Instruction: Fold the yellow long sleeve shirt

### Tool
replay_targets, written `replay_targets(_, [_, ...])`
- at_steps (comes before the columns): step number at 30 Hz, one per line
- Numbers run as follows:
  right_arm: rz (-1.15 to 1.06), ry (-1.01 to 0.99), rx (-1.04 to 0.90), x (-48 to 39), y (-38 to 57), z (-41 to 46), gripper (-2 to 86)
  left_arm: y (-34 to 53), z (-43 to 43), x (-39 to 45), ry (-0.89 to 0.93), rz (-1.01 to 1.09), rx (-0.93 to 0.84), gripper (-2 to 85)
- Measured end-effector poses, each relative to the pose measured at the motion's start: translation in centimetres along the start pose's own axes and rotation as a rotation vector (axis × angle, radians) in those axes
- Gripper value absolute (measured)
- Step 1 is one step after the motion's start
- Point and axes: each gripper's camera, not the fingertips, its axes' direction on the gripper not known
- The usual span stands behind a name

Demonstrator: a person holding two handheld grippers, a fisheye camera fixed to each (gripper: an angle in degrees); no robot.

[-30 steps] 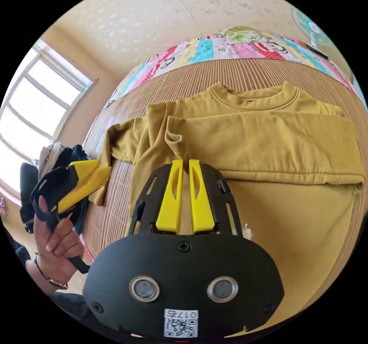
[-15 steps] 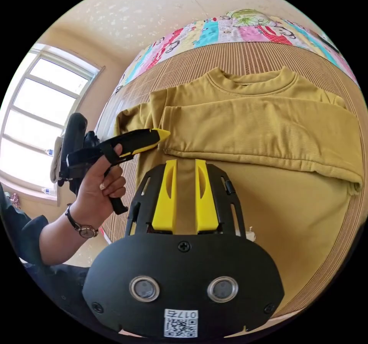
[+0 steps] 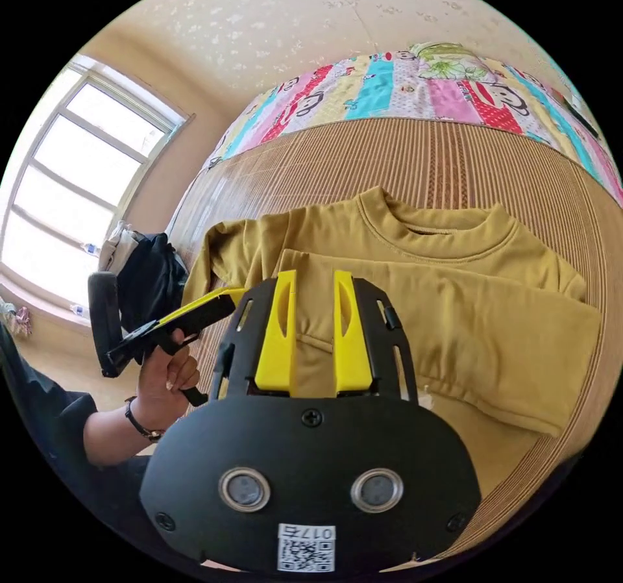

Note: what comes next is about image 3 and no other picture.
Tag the green floral pillow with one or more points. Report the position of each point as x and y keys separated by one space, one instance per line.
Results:
x=450 y=63

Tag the person's body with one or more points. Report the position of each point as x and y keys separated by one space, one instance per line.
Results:
x=44 y=427

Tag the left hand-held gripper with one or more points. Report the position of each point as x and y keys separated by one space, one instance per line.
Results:
x=194 y=320

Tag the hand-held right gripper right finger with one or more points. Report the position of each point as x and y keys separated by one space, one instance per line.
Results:
x=354 y=349

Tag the window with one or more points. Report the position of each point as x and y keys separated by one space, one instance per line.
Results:
x=78 y=174

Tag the bed with woven mat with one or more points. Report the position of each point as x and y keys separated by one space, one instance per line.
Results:
x=438 y=159

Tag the person's left forearm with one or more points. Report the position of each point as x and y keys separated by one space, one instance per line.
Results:
x=114 y=434

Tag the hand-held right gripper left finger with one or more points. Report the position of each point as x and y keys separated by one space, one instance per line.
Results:
x=277 y=339

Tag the pile of clothes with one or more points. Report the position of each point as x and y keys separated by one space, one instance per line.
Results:
x=151 y=276

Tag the yellow long sleeve shirt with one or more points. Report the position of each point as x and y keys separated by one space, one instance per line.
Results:
x=467 y=300

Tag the person's left hand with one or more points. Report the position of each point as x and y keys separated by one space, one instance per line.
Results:
x=160 y=388

